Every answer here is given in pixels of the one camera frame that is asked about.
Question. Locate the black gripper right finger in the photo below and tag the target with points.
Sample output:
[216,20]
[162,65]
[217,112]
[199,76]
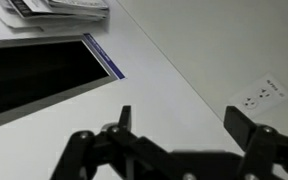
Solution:
[263,145]

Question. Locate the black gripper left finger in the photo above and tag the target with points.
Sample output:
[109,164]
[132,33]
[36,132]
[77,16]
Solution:
[130,157]

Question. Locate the purple label strip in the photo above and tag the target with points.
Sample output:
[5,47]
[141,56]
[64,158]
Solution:
[98,50]

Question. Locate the stack of magazines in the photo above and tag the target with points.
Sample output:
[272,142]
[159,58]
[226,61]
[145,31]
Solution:
[20,14]

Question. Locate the white wall power outlet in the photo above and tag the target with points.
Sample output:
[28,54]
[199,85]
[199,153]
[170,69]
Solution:
[260,96]

